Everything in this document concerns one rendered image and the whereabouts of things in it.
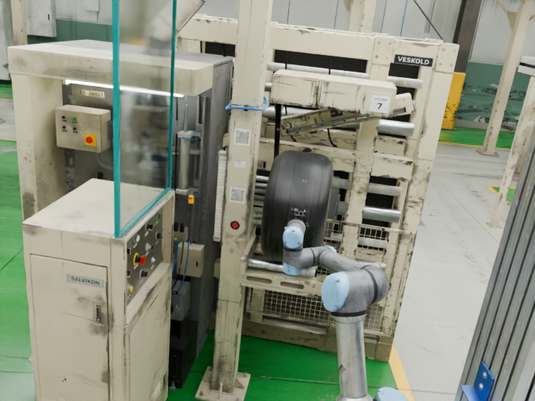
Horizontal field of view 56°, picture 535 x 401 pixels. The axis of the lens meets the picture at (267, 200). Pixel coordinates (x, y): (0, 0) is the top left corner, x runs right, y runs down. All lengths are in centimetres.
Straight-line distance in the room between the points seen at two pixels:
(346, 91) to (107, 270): 139
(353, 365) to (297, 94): 140
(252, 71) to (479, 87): 1020
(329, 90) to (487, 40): 984
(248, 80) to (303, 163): 45
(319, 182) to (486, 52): 1020
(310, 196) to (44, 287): 114
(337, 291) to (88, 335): 103
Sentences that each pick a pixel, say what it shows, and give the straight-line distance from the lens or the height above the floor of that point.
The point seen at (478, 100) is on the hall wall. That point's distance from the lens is 1232.
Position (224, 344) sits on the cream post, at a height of 34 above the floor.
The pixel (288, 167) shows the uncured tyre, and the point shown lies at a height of 141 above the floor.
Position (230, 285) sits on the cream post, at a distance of 269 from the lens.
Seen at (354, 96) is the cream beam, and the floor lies 172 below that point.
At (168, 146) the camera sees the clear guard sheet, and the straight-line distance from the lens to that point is 226.
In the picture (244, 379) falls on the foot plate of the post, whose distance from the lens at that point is 320.
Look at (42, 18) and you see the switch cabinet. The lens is 1202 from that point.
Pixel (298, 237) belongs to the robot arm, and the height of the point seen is 130.
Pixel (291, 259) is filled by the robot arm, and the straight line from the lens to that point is 195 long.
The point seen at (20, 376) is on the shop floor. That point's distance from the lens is 335.
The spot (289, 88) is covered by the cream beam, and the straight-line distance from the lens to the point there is 257.
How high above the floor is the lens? 209
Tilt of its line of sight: 21 degrees down
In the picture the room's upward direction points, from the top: 6 degrees clockwise
